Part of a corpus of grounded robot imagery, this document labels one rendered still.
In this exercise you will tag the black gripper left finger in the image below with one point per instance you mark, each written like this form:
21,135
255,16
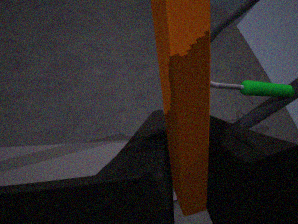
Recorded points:
136,187

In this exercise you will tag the orange handle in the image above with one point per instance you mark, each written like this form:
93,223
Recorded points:
182,31

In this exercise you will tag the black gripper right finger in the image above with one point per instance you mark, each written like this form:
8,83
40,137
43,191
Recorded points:
252,178

